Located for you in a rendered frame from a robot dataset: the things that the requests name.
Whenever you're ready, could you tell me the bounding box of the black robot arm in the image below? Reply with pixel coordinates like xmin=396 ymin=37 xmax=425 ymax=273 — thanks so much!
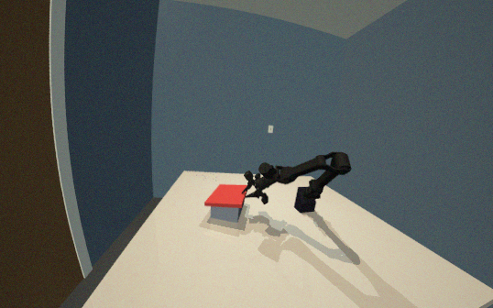
xmin=258 ymin=152 xmax=352 ymax=200

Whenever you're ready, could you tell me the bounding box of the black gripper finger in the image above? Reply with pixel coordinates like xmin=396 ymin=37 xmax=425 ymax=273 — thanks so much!
xmin=242 ymin=183 xmax=252 ymax=193
xmin=246 ymin=191 xmax=259 ymax=198

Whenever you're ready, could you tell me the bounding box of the red box lid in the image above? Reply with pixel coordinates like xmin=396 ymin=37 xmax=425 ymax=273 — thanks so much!
xmin=204 ymin=185 xmax=247 ymax=208

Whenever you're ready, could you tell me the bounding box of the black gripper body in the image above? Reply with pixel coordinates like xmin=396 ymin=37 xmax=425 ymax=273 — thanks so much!
xmin=244 ymin=170 xmax=271 ymax=204

